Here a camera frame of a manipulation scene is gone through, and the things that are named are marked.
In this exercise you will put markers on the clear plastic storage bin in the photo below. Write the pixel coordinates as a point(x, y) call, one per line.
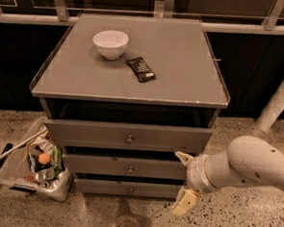
point(16, 174)

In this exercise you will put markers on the grey drawer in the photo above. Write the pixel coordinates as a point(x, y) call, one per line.
point(135, 163)
point(128, 186)
point(67, 132)

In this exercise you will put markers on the silver can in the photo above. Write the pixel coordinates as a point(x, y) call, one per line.
point(45, 175)

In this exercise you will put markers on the green snack packet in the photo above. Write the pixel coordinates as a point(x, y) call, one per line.
point(56, 160)

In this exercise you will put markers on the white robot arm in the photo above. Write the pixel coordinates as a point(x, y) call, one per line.
point(246, 162)

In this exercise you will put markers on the white diagonal pole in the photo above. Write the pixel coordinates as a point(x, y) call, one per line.
point(272, 111)

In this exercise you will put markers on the metal railing frame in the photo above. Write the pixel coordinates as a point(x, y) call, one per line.
point(221, 16)

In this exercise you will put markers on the grey drawer cabinet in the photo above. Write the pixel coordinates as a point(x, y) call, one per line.
point(122, 94)

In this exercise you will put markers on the orange fruit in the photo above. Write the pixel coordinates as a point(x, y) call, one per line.
point(44, 159)

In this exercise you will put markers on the white ceramic bowl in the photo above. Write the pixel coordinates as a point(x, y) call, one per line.
point(111, 44)

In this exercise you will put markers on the grey top drawer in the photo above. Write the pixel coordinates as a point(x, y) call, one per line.
point(67, 132)

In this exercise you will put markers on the black snack packet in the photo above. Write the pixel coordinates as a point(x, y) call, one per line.
point(34, 164)

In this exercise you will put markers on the black snack bar wrapper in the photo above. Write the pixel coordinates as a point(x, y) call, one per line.
point(141, 69)

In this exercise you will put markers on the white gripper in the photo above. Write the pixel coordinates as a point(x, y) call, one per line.
point(195, 173)

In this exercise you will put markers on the grey bottom drawer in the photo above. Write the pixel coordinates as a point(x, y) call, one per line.
point(128, 186)

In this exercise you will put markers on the grey middle drawer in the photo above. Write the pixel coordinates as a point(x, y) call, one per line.
point(135, 163)

